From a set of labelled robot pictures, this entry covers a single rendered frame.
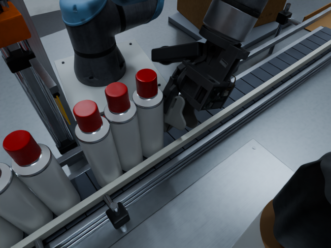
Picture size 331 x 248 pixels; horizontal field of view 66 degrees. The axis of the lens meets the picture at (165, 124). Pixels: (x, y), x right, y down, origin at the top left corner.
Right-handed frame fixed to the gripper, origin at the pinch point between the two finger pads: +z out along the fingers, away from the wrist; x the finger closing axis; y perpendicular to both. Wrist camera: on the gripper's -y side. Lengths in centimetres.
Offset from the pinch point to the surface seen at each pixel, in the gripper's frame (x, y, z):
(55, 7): 92, -259, 54
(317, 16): 48, -3, -31
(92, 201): -15.7, 4.4, 11.5
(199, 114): 12.2, -0.8, -0.7
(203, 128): 6.8, 4.5, -1.5
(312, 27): 70, -9, -29
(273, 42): 30.7, -2.6, -20.7
